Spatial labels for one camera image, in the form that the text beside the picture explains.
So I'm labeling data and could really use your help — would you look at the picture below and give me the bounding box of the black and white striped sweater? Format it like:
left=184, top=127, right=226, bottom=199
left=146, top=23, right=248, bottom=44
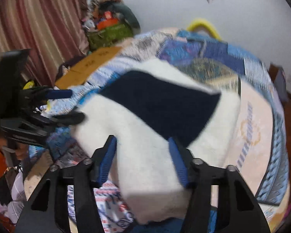
left=74, top=58, right=240, bottom=224

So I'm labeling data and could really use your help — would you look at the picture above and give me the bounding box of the pile of clothes on box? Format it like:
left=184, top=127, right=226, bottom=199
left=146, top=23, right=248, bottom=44
left=81, top=0, right=122, bottom=30

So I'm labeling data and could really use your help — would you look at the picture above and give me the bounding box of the yellow garment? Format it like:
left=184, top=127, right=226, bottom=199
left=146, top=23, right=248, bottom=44
left=23, top=80, right=36, bottom=90

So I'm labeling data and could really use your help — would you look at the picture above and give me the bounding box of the dark garment beside bed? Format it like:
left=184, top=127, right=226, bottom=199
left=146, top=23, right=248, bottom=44
left=55, top=55, right=85, bottom=81

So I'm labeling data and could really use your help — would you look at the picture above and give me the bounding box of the wooden lap desk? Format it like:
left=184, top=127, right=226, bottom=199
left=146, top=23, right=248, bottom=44
left=55, top=46, right=122, bottom=90

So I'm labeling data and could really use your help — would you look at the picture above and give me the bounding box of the striped pink curtain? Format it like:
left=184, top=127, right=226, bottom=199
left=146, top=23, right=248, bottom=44
left=0, top=0, right=89, bottom=86

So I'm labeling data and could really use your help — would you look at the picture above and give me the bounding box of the blue patchwork bedspread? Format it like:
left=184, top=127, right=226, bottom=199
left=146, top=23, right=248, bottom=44
left=24, top=30, right=290, bottom=232

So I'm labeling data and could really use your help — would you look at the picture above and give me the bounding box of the green fabric storage box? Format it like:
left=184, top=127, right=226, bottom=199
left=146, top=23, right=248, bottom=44
left=86, top=23, right=133, bottom=51

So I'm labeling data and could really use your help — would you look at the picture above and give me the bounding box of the orange box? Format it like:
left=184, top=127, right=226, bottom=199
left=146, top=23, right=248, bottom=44
left=97, top=18, right=119, bottom=30

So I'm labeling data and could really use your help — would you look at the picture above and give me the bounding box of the dark green plush toy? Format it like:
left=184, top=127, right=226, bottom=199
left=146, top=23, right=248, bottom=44
left=113, top=3, right=141, bottom=30

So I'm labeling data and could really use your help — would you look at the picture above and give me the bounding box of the grey bag on floor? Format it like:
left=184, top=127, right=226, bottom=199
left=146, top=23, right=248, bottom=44
left=273, top=66, right=289, bottom=105

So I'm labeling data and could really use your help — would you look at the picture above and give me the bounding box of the yellow foam tube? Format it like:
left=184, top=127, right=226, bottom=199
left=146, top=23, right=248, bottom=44
left=187, top=18, right=222, bottom=41

